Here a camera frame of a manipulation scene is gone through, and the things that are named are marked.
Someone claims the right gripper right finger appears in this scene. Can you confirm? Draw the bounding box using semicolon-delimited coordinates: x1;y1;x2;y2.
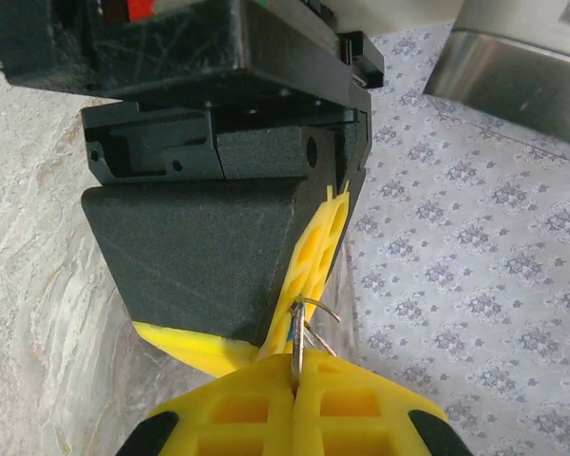
294;349;476;456

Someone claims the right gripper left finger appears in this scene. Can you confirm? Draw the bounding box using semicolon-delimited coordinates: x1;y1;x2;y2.
118;353;296;456

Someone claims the silver metal keyring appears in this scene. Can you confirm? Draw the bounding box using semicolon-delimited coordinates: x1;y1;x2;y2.
299;294;341;358

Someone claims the silver metal key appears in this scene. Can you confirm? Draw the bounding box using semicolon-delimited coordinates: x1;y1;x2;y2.
289;303;311;387

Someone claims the floral patterned backdrop cloth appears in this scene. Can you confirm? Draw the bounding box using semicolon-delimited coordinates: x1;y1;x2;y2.
341;0;570;456

